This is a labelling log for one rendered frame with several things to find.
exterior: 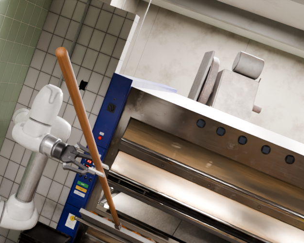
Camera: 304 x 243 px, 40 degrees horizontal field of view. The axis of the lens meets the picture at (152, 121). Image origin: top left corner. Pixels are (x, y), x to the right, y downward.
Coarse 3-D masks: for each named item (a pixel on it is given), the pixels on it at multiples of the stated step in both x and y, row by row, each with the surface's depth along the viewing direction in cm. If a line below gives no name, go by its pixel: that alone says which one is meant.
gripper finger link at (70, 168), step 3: (63, 165) 174; (66, 165) 174; (66, 168) 174; (69, 168) 173; (72, 168) 173; (75, 168) 173; (72, 171) 175; (75, 171) 173; (78, 171) 173; (81, 171) 173; (81, 174) 174; (84, 174) 174
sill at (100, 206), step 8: (96, 208) 318; (104, 208) 317; (120, 216) 314; (128, 216) 316; (136, 224) 312; (144, 224) 313; (152, 232) 309; (160, 232) 309; (168, 240) 306; (176, 240) 306
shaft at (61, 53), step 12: (60, 48) 104; (60, 60) 105; (72, 72) 111; (72, 84) 115; (72, 96) 120; (84, 108) 130; (84, 120) 134; (84, 132) 141; (96, 156) 160; (96, 168) 171; (108, 192) 198; (108, 204) 216
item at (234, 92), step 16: (208, 64) 714; (240, 64) 729; (256, 64) 730; (208, 80) 712; (224, 80) 731; (240, 80) 736; (192, 96) 753; (208, 96) 716; (224, 96) 722; (240, 96) 727; (224, 112) 714; (240, 112) 719; (256, 112) 774
